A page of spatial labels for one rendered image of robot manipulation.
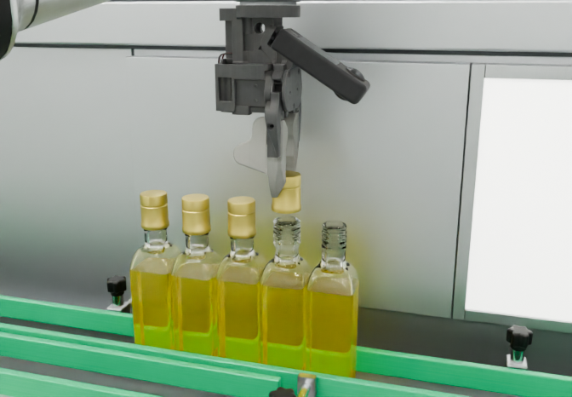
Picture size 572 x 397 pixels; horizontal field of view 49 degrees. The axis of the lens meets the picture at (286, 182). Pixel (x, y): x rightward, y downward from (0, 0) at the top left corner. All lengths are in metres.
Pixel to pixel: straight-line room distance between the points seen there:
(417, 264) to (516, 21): 0.33
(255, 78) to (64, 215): 0.50
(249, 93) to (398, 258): 0.32
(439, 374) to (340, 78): 0.39
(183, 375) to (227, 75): 0.37
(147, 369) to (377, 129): 0.42
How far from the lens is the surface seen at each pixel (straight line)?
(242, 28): 0.71
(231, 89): 0.70
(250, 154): 0.71
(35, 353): 0.92
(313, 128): 0.84
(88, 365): 0.88
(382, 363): 0.84
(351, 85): 0.68
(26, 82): 1.06
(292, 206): 0.73
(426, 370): 0.84
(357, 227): 0.86
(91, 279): 1.10
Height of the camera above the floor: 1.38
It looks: 15 degrees down
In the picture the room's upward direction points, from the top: straight up
